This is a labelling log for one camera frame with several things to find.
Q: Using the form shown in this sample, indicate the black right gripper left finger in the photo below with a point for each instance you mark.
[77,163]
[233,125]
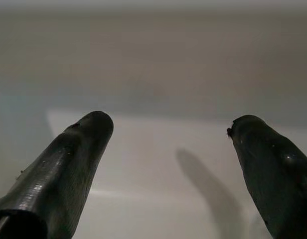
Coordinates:
[58,174]

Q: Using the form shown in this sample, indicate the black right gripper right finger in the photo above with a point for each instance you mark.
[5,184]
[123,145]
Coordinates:
[273,169]

